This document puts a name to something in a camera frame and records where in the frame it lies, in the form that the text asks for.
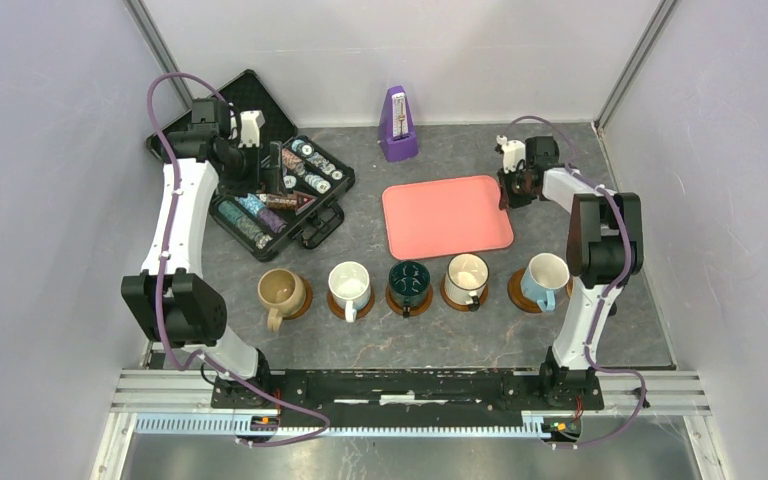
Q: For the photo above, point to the light blue mug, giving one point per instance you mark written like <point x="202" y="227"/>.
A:
<point x="544" y="276"/>

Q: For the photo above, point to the dark green mug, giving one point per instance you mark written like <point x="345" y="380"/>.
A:
<point x="409" y="277"/>

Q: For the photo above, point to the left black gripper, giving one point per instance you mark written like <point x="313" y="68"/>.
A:
<point x="248" y="185"/>

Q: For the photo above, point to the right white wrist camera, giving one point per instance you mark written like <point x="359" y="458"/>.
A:
<point x="513" y="153"/>

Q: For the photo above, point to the aluminium frame rail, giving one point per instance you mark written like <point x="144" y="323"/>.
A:
<point x="171" y="402"/>

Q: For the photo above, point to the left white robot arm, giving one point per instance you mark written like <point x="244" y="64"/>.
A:
<point x="169" y="298"/>

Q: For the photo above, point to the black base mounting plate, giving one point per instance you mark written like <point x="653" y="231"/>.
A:
<point x="424" y="397"/>

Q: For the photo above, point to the purple metronome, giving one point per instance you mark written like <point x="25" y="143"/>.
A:
<point x="397" y="137"/>

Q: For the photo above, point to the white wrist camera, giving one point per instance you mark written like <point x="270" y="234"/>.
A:
<point x="513" y="153"/>
<point x="249" y="126"/>

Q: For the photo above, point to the wooden coaster four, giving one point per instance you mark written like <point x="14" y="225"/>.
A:
<point x="462" y="308"/>

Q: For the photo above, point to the beige ceramic mug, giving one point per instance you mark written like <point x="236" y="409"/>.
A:
<point x="280" y="292"/>

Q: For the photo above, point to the pink tray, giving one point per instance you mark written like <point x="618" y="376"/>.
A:
<point x="445" y="217"/>

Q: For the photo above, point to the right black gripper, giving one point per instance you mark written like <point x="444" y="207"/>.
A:
<point x="503" y="180"/>

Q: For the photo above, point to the white mug black rim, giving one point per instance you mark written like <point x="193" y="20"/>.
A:
<point x="466" y="277"/>

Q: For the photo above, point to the wooden coaster five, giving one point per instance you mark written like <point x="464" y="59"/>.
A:
<point x="517" y="297"/>

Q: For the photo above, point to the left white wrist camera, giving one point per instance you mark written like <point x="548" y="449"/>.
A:
<point x="249" y="126"/>

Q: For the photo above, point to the wooden coaster three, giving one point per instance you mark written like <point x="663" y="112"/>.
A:
<point x="365" y="310"/>

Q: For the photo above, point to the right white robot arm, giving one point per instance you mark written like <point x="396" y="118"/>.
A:
<point x="604" y="250"/>

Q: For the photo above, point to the black poker chip case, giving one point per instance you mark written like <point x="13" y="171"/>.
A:
<point x="308" y="211"/>

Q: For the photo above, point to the wooden coaster two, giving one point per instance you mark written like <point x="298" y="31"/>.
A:
<point x="408" y="306"/>

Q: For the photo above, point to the wooden coaster one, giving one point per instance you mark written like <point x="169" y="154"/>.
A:
<point x="307" y="301"/>

